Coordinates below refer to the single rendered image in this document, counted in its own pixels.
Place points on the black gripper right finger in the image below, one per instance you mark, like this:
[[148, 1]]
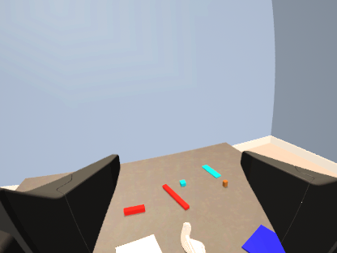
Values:
[[300, 204]]

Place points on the cyan flat rectangular plate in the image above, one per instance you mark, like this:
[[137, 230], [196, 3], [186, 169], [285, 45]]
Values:
[[211, 171]]

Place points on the blue flat square plate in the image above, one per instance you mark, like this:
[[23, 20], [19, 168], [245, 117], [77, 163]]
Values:
[[263, 241]]

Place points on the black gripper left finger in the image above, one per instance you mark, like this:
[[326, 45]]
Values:
[[64, 216]]

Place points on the red rectangular block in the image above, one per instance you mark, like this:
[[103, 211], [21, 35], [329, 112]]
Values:
[[134, 210]]

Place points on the long red bar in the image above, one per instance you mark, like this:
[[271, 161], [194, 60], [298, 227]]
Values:
[[175, 197]]

